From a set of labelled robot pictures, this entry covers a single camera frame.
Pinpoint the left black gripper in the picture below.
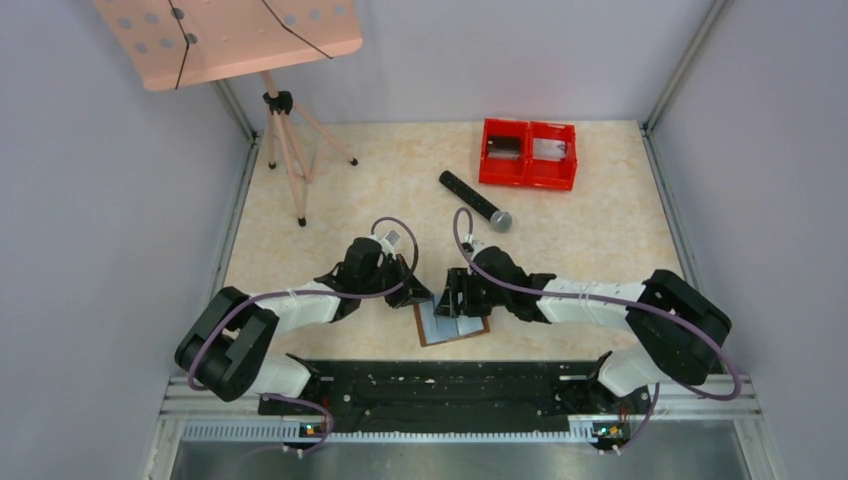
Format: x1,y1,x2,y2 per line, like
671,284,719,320
359,253,435,308

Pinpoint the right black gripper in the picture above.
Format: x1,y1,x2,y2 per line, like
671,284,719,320
435,266,511,317

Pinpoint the brown leather card holder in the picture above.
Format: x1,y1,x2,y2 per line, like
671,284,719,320
414,296,491,347

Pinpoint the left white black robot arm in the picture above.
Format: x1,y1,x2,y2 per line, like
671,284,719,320
174,234,432,414

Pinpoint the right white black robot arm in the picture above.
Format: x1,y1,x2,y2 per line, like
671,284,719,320
435,246,732,412

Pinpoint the black handheld microphone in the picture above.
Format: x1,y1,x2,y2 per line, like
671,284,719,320
438,170,513,233

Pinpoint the left red plastic bin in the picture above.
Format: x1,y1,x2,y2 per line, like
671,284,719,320
478,118,529,187

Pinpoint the red plastic bin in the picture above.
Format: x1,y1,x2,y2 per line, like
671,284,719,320
525,122,578,191
478,118,529,187

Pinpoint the right red plastic bin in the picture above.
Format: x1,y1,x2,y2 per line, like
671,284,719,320
525,122,578,191

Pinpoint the pink music stand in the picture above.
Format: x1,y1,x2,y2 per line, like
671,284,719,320
93,0,364,226

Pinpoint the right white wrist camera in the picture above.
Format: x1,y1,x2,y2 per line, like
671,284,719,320
461,238,486,259

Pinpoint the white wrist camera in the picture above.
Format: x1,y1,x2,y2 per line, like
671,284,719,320
461,238,486,259
381,230,401,251

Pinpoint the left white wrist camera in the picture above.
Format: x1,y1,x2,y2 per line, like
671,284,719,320
381,230,401,251

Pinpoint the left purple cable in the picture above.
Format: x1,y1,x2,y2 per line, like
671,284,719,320
186,216,421,455

